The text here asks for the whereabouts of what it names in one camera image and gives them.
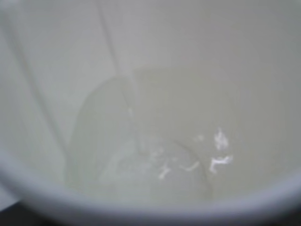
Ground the white paper cup green logo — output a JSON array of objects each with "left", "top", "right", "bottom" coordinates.
[{"left": 0, "top": 0, "right": 301, "bottom": 226}]

